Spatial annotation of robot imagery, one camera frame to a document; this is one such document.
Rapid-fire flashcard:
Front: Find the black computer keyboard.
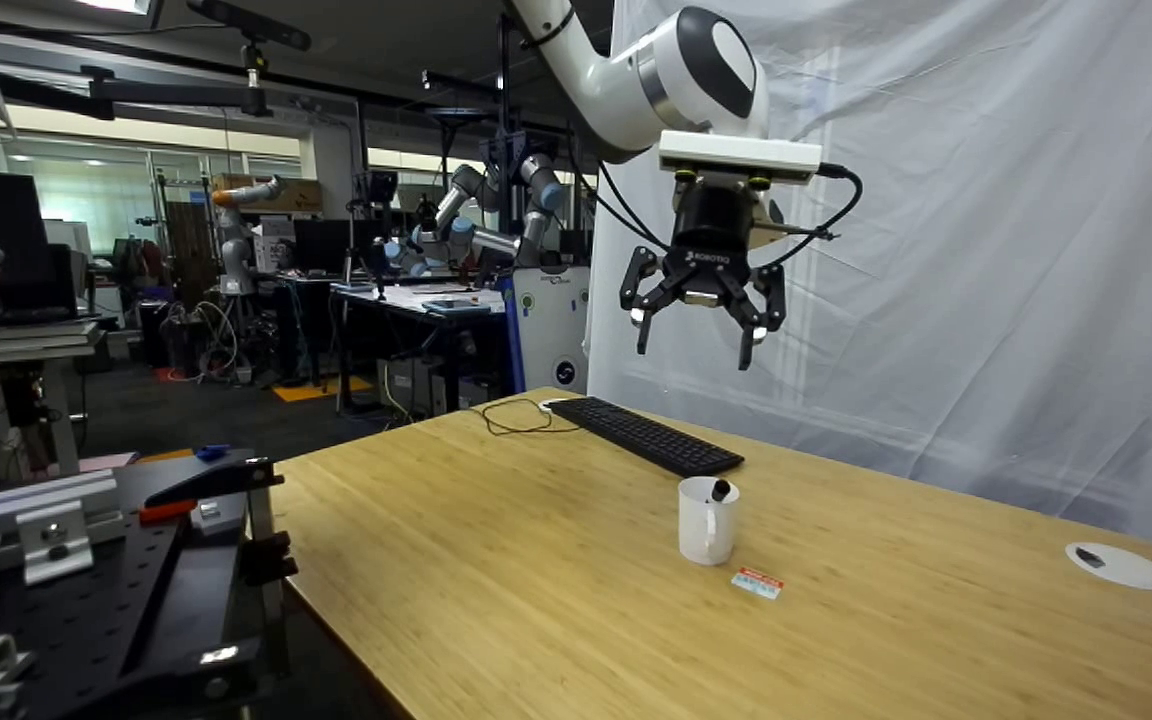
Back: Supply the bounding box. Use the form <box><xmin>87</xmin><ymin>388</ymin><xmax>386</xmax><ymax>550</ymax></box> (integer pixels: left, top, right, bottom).
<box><xmin>543</xmin><ymin>390</ymin><xmax>747</xmax><ymax>480</ymax></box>

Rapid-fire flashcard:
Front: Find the small red white blue packet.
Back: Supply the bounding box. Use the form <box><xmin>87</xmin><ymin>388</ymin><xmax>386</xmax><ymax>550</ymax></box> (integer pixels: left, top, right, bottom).
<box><xmin>726</xmin><ymin>568</ymin><xmax>789</xmax><ymax>605</ymax></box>

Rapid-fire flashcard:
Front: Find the white round cable grommet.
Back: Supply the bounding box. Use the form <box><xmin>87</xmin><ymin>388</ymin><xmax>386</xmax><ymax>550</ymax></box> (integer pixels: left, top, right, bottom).
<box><xmin>1065</xmin><ymin>534</ymin><xmax>1152</xmax><ymax>596</ymax></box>

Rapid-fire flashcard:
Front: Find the white cup with handle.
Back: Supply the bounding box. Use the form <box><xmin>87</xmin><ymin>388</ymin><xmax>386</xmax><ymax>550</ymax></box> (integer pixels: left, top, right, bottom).
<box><xmin>676</xmin><ymin>470</ymin><xmax>745</xmax><ymax>568</ymax></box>

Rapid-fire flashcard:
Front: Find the black clamp camera stand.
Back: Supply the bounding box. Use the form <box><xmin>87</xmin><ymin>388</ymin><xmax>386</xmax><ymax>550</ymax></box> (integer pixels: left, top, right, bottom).
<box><xmin>141</xmin><ymin>446</ymin><xmax>305</xmax><ymax>671</ymax></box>

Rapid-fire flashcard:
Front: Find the black optical breadboard table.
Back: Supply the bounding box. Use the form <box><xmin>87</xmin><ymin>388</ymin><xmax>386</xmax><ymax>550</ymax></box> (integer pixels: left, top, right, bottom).
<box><xmin>0</xmin><ymin>513</ymin><xmax>378</xmax><ymax>720</ymax></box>

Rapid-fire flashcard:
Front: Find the white floor cabinet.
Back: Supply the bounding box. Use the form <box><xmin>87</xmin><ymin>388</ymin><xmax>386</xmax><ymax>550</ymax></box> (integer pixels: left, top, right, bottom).
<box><xmin>506</xmin><ymin>259</ymin><xmax>596</xmax><ymax>396</ymax></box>

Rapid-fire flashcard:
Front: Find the white translucent curtain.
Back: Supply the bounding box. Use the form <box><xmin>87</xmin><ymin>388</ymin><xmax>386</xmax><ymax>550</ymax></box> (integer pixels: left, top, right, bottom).
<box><xmin>586</xmin><ymin>0</ymin><xmax>1152</xmax><ymax>561</ymax></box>

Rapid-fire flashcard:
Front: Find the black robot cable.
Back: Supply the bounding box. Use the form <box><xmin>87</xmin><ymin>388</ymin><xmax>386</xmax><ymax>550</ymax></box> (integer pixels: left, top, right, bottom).
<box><xmin>571</xmin><ymin>156</ymin><xmax>866</xmax><ymax>281</ymax></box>

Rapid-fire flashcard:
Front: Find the silver metal bracket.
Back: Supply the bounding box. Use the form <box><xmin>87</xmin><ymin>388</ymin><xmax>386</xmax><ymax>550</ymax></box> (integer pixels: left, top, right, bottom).
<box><xmin>0</xmin><ymin>470</ymin><xmax>120</xmax><ymax>593</ymax></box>

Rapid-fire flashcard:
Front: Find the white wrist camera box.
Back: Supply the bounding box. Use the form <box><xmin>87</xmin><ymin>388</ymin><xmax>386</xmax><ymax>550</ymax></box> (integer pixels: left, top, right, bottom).
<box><xmin>657</xmin><ymin>129</ymin><xmax>827</xmax><ymax>181</ymax></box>

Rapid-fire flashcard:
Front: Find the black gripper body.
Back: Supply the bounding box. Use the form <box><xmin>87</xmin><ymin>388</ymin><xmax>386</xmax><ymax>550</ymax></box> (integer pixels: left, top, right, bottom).
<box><xmin>667</xmin><ymin>175</ymin><xmax>784</xmax><ymax>298</ymax></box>

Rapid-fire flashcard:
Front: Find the thin black keyboard cable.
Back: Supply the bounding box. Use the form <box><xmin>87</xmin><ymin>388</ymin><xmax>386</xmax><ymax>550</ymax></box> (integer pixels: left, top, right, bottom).
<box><xmin>477</xmin><ymin>396</ymin><xmax>561</xmax><ymax>441</ymax></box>

